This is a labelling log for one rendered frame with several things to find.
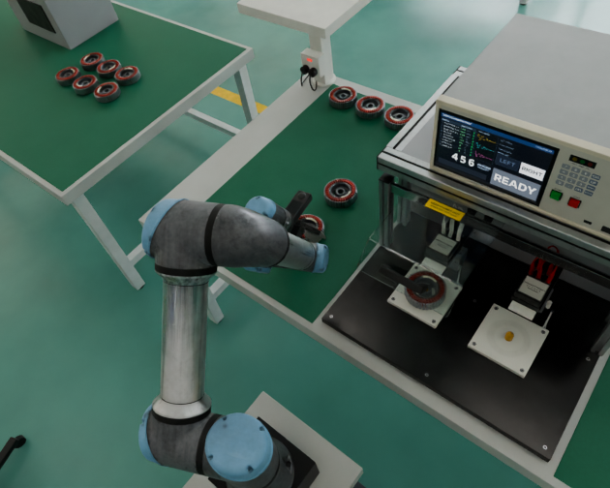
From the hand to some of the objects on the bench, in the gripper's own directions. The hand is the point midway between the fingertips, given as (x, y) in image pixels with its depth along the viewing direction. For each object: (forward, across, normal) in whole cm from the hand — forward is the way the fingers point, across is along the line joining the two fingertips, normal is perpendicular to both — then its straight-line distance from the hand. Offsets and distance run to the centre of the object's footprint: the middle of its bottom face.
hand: (307, 228), depth 161 cm
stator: (+1, 0, -1) cm, 2 cm away
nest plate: (-3, +42, -6) cm, 43 cm away
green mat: (+13, -7, +19) cm, 24 cm away
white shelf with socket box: (+32, -28, +52) cm, 67 cm away
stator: (+11, +2, +15) cm, 19 cm away
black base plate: (-1, +54, -7) cm, 55 cm away
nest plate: (-4, +66, -9) cm, 67 cm away
